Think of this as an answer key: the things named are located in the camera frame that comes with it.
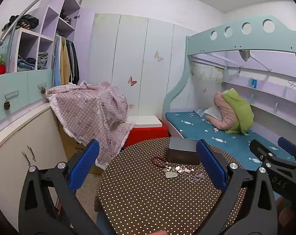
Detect silver chain necklace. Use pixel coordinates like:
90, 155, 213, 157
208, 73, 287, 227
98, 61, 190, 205
181, 169, 205, 184

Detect white jade pendant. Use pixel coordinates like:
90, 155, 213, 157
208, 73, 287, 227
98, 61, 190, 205
165, 171, 178, 179

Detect grey metal jewelry box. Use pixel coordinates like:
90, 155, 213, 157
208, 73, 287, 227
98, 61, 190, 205
166, 137, 200, 165

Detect right hand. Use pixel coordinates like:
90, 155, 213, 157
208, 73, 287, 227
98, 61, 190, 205
276, 196, 295, 228

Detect green quilted blanket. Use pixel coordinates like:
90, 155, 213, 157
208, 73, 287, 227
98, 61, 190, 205
222, 88, 254, 134

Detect pink padded jacket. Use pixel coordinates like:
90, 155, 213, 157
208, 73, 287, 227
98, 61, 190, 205
205, 92, 240, 133

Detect white pillow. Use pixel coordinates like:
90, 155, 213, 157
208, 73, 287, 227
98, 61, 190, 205
204, 105, 222, 121

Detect cardboard box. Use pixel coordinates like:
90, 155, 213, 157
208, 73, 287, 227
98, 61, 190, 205
58, 121, 104, 175

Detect cream lower cabinet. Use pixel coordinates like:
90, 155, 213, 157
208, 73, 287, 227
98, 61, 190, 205
0, 108, 67, 229

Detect blue small box on shelf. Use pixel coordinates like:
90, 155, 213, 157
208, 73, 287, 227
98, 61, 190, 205
250, 79, 257, 89

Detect teal candy print mattress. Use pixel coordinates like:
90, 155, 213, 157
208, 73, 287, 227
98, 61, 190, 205
166, 111, 295, 170

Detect pink white charm pile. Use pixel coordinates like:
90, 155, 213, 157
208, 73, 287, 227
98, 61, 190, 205
163, 165, 195, 174

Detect brown polka dot tablecloth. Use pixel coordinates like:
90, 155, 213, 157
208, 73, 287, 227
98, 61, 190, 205
94, 137, 249, 235

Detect pink checked bear blanket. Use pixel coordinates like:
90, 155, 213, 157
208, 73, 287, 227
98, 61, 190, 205
46, 81, 134, 170

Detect pine cone left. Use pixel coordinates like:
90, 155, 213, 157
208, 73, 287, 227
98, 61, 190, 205
3, 100, 11, 111

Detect pine cone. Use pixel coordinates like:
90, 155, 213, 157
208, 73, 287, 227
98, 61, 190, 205
41, 88, 46, 95
3, 100, 11, 111

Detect red ottoman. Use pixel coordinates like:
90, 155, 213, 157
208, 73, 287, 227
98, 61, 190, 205
123, 125, 169, 149

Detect pine cone right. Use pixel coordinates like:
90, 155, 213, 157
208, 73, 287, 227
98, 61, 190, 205
41, 88, 46, 95

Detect teal drawer unit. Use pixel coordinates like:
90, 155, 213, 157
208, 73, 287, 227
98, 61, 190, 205
0, 69, 52, 131

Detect white flat box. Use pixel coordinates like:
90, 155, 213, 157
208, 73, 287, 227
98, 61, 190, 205
126, 116, 162, 128

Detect hanging clothes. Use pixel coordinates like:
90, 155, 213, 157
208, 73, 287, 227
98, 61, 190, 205
52, 34, 79, 87

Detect beige butterfly sticker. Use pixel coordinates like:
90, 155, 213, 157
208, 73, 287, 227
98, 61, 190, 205
154, 51, 164, 62

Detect folded jeans stack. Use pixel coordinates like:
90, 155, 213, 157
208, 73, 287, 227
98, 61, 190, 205
17, 52, 48, 72

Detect red butterfly sticker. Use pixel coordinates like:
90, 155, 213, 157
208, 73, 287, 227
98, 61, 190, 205
128, 76, 137, 87

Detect white wardrobe doors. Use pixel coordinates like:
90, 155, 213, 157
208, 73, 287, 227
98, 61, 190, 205
84, 14, 196, 118

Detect lilac open shelf unit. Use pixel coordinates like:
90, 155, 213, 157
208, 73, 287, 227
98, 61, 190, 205
0, 0, 81, 73

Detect dark clothes pile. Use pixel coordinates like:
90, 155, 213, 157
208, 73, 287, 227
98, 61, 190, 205
2, 14, 39, 32

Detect teal bunk bed frame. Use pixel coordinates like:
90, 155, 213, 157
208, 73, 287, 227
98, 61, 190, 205
163, 15, 296, 127

